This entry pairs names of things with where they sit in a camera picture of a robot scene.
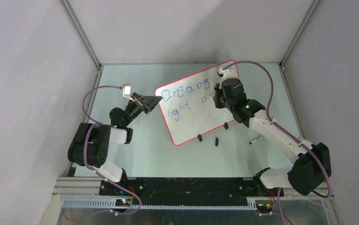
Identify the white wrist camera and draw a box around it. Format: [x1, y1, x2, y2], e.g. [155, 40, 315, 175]
[217, 68, 238, 83]
[121, 84, 131, 98]

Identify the controller board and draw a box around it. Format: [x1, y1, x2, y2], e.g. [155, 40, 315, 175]
[256, 203, 275, 216]
[115, 199, 132, 207]

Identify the pink-framed whiteboard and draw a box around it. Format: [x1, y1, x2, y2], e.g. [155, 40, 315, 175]
[155, 60, 239, 146]

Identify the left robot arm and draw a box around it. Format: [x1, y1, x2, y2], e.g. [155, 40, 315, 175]
[67, 92, 163, 195]

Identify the aluminium frame rail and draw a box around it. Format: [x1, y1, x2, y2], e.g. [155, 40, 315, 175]
[53, 177, 335, 210]

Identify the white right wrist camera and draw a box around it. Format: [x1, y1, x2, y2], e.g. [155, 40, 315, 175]
[217, 68, 238, 83]

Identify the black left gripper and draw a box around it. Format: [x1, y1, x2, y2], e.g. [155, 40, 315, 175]
[124, 92, 162, 127]

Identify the black marker pen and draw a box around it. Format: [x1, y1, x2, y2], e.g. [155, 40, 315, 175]
[249, 135, 264, 145]

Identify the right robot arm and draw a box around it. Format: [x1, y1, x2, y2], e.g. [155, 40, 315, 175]
[213, 78, 332, 196]

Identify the right controller board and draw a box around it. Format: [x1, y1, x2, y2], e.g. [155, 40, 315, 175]
[256, 203, 275, 216]

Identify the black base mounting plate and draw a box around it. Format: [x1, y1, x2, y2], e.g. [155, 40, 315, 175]
[99, 177, 284, 207]

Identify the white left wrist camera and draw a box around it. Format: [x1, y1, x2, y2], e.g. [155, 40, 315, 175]
[121, 84, 131, 98]

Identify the left controller board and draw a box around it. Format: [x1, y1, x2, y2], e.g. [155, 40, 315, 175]
[115, 199, 132, 207]

